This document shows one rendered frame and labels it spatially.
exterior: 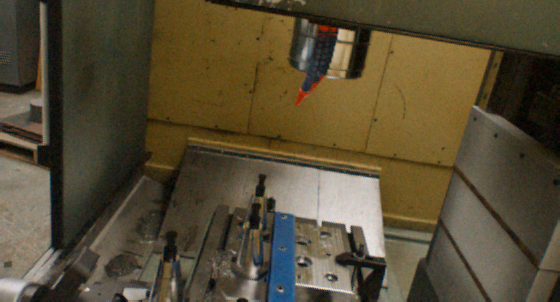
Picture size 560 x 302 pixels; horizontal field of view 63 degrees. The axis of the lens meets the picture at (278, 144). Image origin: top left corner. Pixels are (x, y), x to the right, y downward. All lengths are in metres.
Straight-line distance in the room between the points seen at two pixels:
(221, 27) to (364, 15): 1.39
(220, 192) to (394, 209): 0.84
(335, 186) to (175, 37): 0.95
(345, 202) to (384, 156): 0.29
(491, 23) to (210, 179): 1.53
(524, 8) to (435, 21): 0.11
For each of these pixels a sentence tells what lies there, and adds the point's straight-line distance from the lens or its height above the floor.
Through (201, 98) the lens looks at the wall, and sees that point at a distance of 2.06.
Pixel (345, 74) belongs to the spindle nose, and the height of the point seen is 1.50.
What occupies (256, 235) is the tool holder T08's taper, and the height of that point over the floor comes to 1.28.
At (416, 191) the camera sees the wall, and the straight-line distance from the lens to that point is 2.25.
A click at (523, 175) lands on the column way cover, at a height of 1.36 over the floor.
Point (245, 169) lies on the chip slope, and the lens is 2.06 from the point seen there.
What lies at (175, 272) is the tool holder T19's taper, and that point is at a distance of 0.63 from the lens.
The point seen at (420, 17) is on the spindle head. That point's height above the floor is 1.63.
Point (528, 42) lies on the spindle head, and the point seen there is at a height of 1.62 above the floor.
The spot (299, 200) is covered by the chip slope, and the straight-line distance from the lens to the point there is 1.98.
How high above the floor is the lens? 1.66
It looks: 20 degrees down
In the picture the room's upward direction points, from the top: 10 degrees clockwise
